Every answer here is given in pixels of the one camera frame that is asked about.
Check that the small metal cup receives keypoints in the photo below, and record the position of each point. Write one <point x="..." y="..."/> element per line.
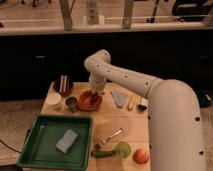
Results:
<point x="71" y="103"/>

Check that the green plastic tray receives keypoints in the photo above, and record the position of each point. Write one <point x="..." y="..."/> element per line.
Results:
<point x="39" y="150"/>

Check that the grey blue cloth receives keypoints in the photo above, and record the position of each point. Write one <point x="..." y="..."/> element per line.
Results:
<point x="119" y="97"/>

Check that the red bowl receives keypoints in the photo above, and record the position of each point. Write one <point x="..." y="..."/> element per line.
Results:
<point x="84" y="101"/>

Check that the silver fork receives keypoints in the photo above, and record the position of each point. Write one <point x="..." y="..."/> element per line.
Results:
<point x="101" y="143"/>

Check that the dark red grape bunch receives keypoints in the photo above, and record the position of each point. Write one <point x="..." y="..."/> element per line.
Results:
<point x="94" y="98"/>

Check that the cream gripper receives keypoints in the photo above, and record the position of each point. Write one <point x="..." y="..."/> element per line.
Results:
<point x="97" y="87"/>

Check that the orange fruit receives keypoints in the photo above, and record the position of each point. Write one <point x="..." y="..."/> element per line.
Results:
<point x="141" y="156"/>

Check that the white cup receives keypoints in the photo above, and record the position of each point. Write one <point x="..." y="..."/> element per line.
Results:
<point x="54" y="100"/>

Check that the green ladle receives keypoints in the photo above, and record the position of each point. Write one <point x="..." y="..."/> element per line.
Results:
<point x="122" y="150"/>

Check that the yellow banana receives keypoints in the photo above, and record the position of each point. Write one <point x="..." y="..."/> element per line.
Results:
<point x="131" y="102"/>

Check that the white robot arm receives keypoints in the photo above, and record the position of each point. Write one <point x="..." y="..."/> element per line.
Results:
<point x="175" y="124"/>

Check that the black spoon white handle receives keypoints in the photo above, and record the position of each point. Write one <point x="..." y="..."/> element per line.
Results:
<point x="141" y="106"/>

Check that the blue sponge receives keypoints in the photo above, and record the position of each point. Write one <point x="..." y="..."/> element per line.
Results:
<point x="66" y="141"/>

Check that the dark round holder with sticks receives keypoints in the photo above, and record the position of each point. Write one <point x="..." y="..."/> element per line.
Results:
<point x="63" y="85"/>

